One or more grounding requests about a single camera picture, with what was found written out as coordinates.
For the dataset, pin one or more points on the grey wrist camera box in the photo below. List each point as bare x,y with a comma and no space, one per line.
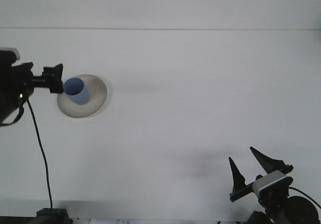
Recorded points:
10,51
272,181

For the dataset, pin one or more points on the pale round plate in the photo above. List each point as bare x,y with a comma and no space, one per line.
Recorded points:
96,104

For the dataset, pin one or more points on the pale blue cup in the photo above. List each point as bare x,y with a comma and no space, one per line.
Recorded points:
80,96

